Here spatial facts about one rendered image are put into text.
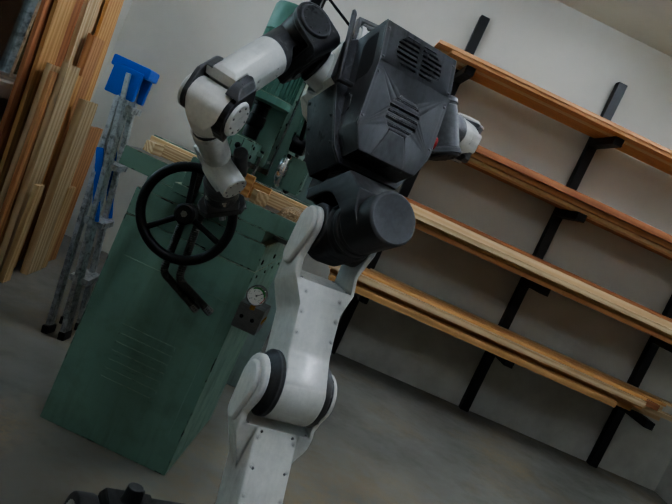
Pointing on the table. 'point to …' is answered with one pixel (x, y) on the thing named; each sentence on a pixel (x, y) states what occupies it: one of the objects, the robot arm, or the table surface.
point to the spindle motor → (278, 98)
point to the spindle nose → (256, 119)
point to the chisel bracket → (246, 147)
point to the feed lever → (299, 143)
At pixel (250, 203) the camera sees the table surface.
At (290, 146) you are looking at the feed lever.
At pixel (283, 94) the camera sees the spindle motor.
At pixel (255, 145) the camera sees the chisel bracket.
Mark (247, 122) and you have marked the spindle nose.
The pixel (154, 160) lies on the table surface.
